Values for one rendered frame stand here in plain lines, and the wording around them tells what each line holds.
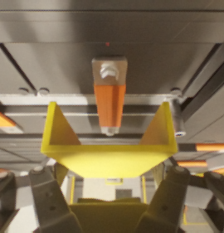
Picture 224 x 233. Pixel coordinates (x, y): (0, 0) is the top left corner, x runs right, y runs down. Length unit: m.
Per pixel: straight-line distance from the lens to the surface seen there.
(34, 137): 0.30
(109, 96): 0.15
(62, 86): 0.16
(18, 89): 0.18
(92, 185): 4.54
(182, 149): 0.29
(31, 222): 4.82
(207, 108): 0.18
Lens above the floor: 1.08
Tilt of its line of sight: 25 degrees down
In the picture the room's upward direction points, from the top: 180 degrees clockwise
